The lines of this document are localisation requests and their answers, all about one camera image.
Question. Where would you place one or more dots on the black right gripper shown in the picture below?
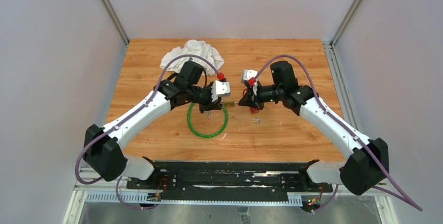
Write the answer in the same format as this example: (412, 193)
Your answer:
(251, 98)

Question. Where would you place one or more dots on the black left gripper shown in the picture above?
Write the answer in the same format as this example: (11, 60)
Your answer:
(210, 105)

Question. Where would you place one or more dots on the red cable lock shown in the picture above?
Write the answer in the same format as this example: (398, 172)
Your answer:
(252, 110)

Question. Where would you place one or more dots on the brass padlock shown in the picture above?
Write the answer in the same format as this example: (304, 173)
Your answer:
(229, 104)

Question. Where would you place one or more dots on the green cable lock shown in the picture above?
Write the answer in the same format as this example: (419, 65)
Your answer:
(203, 127)

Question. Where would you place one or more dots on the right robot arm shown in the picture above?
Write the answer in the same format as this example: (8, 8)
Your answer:
(360, 172)

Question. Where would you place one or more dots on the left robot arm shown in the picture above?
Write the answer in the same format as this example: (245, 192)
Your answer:
(103, 145)

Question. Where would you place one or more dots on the white crumpled cloth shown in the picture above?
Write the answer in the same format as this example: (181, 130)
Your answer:
(193, 47)

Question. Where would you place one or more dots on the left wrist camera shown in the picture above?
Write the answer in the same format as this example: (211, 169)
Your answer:
(220, 89)

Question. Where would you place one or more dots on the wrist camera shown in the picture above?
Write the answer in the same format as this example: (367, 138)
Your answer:
(220, 89)
(248, 78)

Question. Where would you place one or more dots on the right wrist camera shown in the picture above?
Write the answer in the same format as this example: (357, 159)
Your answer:
(248, 78)

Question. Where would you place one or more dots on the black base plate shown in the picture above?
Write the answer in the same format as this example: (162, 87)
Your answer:
(229, 183)

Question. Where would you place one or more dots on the aluminium frame post left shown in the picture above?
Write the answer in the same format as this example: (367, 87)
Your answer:
(116, 21)

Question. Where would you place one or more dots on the aluminium frame post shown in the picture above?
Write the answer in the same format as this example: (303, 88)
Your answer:
(116, 21)
(345, 21)

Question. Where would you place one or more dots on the aluminium frame post right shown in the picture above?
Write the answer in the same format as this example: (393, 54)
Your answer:
(345, 21)

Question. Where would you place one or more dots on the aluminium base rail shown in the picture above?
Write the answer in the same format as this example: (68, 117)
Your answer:
(102, 203)

